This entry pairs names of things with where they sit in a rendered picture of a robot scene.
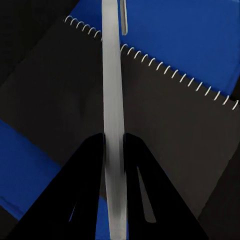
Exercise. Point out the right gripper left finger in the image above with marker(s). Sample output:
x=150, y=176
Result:
x=67, y=209

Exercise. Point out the notebook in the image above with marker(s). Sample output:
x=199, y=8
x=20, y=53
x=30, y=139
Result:
x=55, y=99

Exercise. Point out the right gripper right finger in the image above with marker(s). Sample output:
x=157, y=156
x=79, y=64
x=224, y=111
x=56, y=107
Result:
x=174, y=219

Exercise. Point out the desk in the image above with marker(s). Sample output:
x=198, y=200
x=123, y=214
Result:
x=23, y=23

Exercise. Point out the pen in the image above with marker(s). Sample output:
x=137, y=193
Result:
x=114, y=131

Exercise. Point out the folder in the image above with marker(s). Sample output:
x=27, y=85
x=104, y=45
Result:
x=199, y=38

